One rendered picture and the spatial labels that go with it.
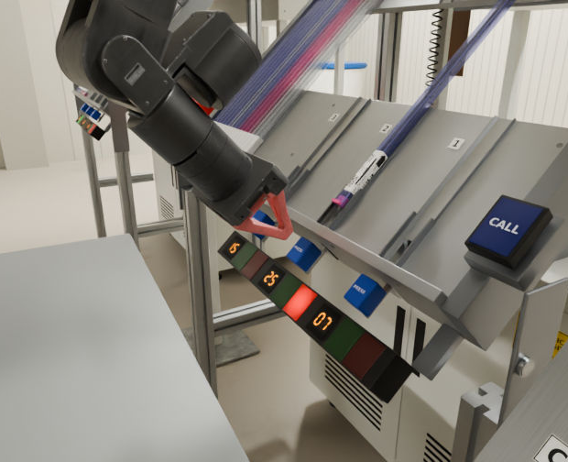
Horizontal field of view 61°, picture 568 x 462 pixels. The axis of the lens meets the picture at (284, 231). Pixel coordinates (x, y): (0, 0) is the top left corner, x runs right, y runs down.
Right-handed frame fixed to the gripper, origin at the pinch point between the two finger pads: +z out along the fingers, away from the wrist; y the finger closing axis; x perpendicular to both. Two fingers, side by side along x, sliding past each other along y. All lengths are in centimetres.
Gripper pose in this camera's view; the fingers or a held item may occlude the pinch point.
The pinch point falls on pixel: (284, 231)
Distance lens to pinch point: 52.7
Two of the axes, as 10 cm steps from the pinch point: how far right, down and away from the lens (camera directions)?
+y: -4.9, -3.2, 8.1
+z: 5.9, 5.6, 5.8
